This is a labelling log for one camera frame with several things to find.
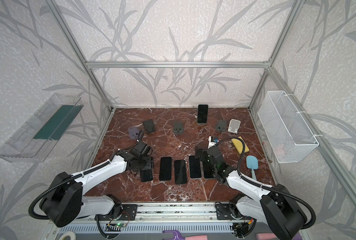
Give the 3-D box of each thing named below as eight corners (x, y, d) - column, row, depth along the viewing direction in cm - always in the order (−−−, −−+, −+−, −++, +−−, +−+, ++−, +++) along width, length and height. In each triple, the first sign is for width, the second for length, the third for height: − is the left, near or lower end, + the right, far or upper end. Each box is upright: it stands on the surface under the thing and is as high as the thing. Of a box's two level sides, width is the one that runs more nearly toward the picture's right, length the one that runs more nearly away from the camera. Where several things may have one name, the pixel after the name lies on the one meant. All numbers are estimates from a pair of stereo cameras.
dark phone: (197, 124, 111) (198, 109, 99) (197, 120, 114) (198, 104, 102) (206, 124, 111) (208, 109, 99) (205, 120, 114) (208, 104, 102)
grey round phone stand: (216, 132, 108) (217, 128, 105) (215, 121, 114) (215, 117, 111) (226, 132, 108) (227, 128, 105) (224, 121, 114) (225, 117, 111)
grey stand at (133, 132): (129, 139, 104) (126, 134, 99) (131, 132, 108) (128, 127, 103) (138, 139, 104) (135, 134, 99) (140, 132, 108) (137, 127, 103)
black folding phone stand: (147, 134, 107) (145, 128, 102) (144, 127, 111) (142, 121, 106) (155, 131, 108) (154, 125, 103) (153, 124, 113) (151, 118, 108)
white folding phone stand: (227, 131, 109) (230, 124, 102) (228, 126, 112) (231, 118, 105) (236, 134, 107) (240, 126, 100) (237, 128, 111) (240, 120, 104)
